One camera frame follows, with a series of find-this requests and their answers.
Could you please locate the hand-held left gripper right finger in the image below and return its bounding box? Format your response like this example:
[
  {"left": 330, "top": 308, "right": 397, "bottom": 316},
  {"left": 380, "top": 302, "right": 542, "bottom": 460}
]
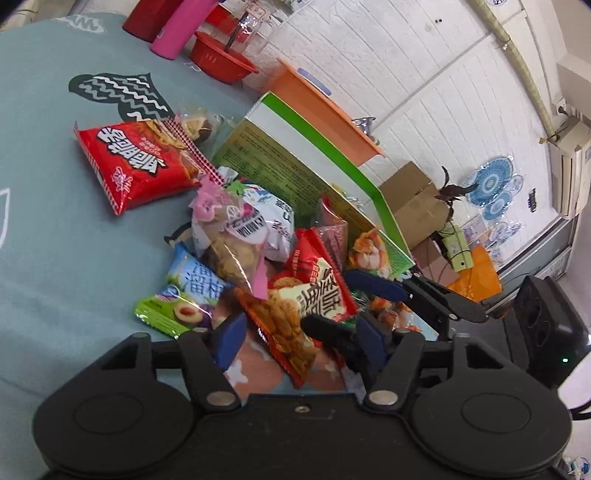
[{"left": 355, "top": 316, "right": 506, "bottom": 412}]

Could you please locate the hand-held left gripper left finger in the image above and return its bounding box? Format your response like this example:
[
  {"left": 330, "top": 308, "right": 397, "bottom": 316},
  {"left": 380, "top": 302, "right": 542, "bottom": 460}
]
[{"left": 99, "top": 314, "right": 247, "bottom": 411}]

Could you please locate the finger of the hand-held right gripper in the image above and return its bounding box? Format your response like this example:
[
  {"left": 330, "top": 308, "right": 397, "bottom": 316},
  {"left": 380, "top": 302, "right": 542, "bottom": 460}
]
[
  {"left": 344, "top": 269, "right": 489, "bottom": 341},
  {"left": 301, "top": 315, "right": 365, "bottom": 370}
]

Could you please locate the shrimp snack packet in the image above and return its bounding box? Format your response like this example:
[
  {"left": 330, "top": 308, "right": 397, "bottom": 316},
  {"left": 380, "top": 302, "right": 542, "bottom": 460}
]
[{"left": 346, "top": 228, "right": 393, "bottom": 280}]

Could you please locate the orange nut snack packet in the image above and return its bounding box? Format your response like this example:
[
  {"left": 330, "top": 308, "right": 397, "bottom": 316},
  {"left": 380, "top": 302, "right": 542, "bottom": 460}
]
[{"left": 235, "top": 274, "right": 324, "bottom": 388}]

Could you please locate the red packet with white label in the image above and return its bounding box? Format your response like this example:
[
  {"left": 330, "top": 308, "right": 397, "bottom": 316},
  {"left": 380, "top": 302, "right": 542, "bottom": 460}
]
[{"left": 270, "top": 228, "right": 361, "bottom": 324}]

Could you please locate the small red clear packet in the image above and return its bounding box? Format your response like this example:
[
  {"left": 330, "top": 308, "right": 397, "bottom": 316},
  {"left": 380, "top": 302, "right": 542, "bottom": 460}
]
[{"left": 318, "top": 198, "right": 349, "bottom": 273}]

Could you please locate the blue green plum candy packet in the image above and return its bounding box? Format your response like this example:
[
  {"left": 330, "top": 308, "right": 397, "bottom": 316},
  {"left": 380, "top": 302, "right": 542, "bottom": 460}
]
[{"left": 135, "top": 242, "right": 234, "bottom": 335}]

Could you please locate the pink clear cookie bag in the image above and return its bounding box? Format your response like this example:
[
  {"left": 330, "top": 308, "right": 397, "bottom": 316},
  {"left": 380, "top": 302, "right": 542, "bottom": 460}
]
[{"left": 191, "top": 180, "right": 271, "bottom": 301}]

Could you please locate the blue white snack packet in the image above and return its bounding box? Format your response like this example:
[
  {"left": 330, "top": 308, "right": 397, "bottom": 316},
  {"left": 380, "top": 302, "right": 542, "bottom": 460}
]
[{"left": 231, "top": 182, "right": 296, "bottom": 264}]

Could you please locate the green cardboard box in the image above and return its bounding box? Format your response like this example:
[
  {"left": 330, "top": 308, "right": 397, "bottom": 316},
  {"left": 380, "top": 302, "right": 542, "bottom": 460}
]
[{"left": 212, "top": 91, "right": 416, "bottom": 278}]

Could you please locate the large red snack packet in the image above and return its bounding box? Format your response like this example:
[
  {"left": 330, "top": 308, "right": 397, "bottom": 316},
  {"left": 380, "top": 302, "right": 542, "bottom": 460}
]
[{"left": 74, "top": 119, "right": 218, "bottom": 217}]

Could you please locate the small cardboard box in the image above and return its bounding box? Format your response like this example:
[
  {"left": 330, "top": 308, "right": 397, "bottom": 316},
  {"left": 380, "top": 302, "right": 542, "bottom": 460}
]
[{"left": 411, "top": 240, "right": 458, "bottom": 289}]

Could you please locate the orange bag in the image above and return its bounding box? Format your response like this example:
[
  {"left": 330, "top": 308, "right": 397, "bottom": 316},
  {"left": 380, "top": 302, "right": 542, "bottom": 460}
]
[{"left": 445, "top": 244, "right": 503, "bottom": 301}]

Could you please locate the small light green box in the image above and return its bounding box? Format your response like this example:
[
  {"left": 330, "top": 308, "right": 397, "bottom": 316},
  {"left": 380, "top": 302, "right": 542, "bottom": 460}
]
[{"left": 436, "top": 224, "right": 474, "bottom": 273}]

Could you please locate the large cardboard box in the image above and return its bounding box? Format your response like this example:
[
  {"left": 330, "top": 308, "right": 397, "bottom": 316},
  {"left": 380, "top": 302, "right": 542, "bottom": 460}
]
[{"left": 379, "top": 161, "right": 455, "bottom": 252}]

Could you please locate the dark dried plant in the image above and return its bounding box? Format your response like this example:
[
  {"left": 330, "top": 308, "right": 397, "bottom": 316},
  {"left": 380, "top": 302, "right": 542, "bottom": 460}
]
[{"left": 434, "top": 165, "right": 474, "bottom": 222}]

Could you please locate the large blue patterned plate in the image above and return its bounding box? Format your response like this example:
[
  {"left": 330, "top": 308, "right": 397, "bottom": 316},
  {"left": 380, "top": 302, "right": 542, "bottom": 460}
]
[{"left": 466, "top": 157, "right": 514, "bottom": 206}]

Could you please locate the white air conditioner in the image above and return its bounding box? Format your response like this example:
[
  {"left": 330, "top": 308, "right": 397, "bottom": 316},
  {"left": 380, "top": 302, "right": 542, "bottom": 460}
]
[{"left": 551, "top": 60, "right": 591, "bottom": 220}]

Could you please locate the orange plastic basin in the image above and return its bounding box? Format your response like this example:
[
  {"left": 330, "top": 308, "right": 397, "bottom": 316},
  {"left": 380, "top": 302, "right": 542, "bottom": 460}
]
[{"left": 265, "top": 58, "right": 386, "bottom": 169}]

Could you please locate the blue book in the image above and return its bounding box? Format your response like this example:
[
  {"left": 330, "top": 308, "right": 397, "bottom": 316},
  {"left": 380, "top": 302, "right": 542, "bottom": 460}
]
[{"left": 295, "top": 67, "right": 333, "bottom": 97}]

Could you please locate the clear candy bag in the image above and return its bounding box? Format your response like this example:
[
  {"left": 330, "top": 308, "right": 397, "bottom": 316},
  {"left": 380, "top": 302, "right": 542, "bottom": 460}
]
[{"left": 174, "top": 107, "right": 222, "bottom": 146}]

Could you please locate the red plastic basin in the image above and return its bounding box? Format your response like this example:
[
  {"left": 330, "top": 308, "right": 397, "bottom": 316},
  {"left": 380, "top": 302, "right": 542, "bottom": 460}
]
[{"left": 189, "top": 31, "right": 260, "bottom": 85}]

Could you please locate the glass jar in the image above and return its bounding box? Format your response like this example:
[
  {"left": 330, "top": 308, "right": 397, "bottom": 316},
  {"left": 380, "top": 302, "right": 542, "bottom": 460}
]
[{"left": 228, "top": 11, "right": 278, "bottom": 61}]

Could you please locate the pink bottle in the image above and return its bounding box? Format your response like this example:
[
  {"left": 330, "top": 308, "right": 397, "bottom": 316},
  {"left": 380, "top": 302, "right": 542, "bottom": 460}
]
[{"left": 150, "top": 0, "right": 218, "bottom": 61}]

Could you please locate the red vase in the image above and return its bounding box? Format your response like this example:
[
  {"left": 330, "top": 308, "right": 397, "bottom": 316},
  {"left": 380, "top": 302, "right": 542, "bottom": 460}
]
[{"left": 122, "top": 0, "right": 183, "bottom": 43}]

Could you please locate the beige wall pipe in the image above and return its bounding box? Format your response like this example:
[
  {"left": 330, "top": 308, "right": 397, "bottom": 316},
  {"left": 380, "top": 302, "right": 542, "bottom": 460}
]
[{"left": 471, "top": 0, "right": 561, "bottom": 139}]

